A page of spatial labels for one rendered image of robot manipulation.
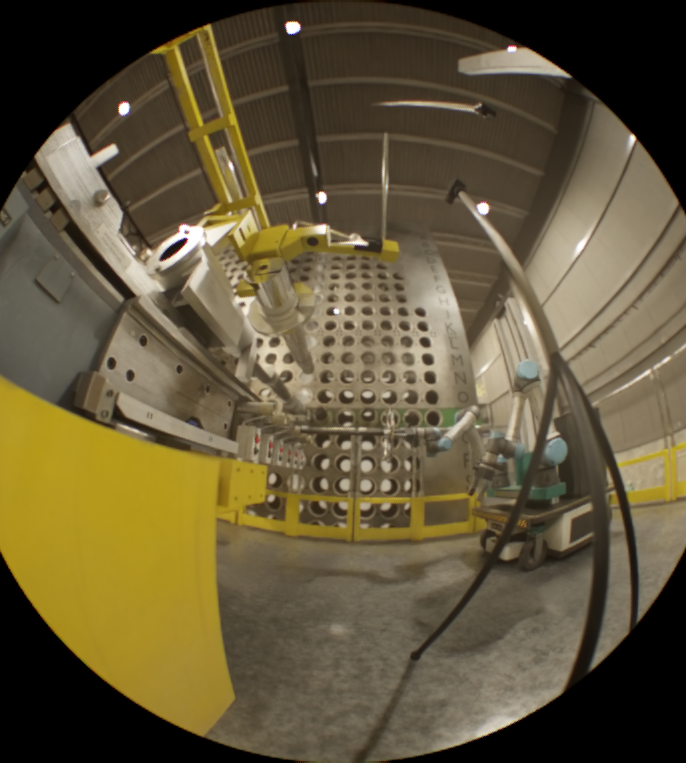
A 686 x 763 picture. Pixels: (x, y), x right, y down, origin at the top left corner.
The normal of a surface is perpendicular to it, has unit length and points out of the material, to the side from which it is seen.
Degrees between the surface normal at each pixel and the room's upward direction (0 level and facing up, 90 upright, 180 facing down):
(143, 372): 90
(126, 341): 90
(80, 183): 90
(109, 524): 90
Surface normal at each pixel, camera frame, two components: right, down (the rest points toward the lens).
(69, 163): 1.00, 0.01
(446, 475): -0.07, -0.40
